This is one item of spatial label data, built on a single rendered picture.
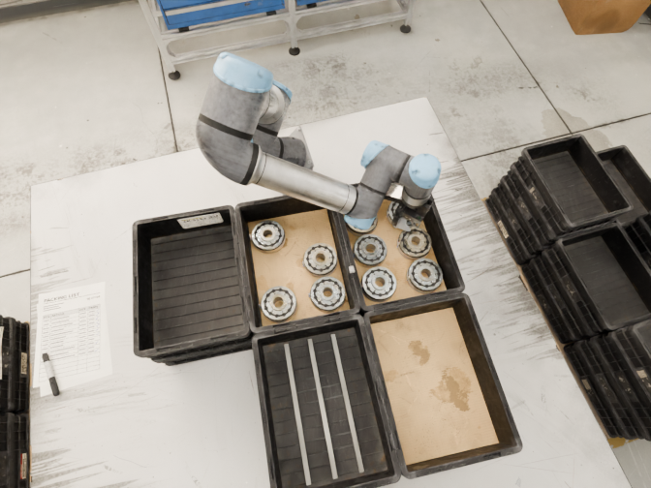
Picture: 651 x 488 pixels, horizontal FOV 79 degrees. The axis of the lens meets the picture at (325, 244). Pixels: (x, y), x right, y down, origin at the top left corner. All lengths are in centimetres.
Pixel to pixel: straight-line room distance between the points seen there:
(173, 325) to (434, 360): 75
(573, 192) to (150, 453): 189
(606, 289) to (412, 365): 112
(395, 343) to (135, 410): 79
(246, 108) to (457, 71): 237
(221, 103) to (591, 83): 287
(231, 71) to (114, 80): 234
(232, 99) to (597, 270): 170
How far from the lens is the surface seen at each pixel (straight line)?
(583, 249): 209
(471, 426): 121
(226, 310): 121
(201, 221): 127
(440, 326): 121
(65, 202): 173
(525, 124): 292
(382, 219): 130
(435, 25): 338
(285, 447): 114
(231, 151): 85
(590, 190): 211
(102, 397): 143
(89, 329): 149
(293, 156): 133
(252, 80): 84
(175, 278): 128
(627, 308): 208
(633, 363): 188
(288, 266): 122
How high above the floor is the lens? 197
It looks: 66 degrees down
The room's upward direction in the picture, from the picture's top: 2 degrees clockwise
